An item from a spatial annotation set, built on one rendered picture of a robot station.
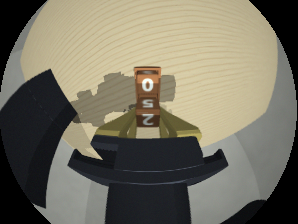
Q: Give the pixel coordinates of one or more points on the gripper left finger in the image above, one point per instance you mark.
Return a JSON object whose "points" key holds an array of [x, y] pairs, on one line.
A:
{"points": [[119, 127]]}

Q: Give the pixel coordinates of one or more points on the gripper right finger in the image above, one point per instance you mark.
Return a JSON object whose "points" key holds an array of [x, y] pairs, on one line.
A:
{"points": [[176, 127]]}

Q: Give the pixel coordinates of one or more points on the brown cube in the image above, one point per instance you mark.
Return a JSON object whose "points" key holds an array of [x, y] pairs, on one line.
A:
{"points": [[147, 112], [147, 82]]}

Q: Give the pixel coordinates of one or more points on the brown open tray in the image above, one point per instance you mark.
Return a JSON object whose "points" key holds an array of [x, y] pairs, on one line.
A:
{"points": [[147, 68]]}

